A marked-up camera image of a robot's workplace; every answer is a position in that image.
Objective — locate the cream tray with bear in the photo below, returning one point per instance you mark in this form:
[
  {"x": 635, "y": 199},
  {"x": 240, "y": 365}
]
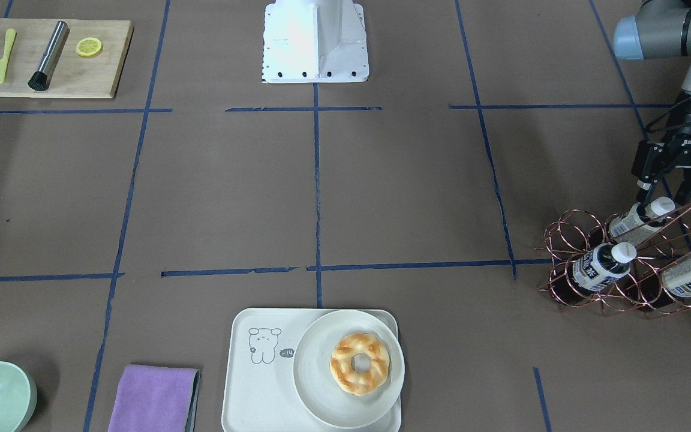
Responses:
[{"x": 260, "y": 394}]

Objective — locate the glazed twisted donut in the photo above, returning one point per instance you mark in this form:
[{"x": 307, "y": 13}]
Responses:
[{"x": 343, "y": 364}]

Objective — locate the cream round plate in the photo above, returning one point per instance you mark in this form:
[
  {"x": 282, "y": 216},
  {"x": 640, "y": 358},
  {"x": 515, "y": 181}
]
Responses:
[{"x": 316, "y": 387}]

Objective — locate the purple folded cloth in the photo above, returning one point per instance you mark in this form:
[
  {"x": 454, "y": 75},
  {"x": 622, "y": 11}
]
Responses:
[{"x": 151, "y": 398}]

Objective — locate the lemon slice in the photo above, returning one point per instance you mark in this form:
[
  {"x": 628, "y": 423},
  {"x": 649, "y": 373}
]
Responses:
[{"x": 88, "y": 47}]

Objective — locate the wooden cutting board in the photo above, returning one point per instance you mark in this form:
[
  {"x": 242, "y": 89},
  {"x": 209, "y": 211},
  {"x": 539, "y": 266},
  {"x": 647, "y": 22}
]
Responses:
[{"x": 74, "y": 76}]

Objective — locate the steel muddler black tip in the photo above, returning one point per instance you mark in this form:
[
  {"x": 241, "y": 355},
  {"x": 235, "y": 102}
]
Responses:
[{"x": 40, "y": 80}]

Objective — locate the yellow plastic knife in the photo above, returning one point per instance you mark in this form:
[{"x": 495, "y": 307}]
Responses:
[{"x": 10, "y": 37}]

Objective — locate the copper wire bottle rack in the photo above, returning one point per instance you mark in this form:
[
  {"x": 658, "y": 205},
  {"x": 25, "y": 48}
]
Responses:
[{"x": 576, "y": 232}]

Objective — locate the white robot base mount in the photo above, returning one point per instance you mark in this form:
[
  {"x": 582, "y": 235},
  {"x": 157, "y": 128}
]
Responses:
[{"x": 314, "y": 42}]

